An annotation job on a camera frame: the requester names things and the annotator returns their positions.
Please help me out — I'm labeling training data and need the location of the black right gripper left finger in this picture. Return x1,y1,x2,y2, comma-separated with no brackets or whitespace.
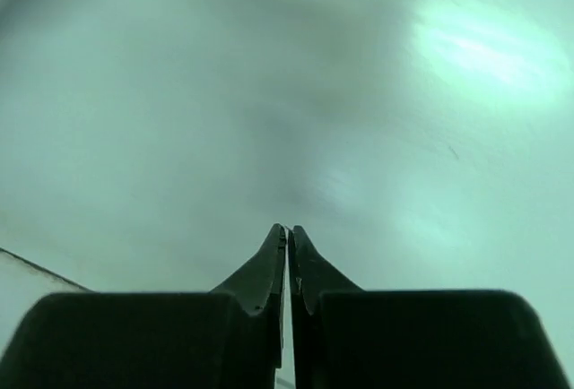
1,224,287,388

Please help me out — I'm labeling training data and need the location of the white pillow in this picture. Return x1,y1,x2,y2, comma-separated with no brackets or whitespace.
1,0,573,369

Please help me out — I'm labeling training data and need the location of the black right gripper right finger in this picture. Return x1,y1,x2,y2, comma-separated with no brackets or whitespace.
288,226,569,389

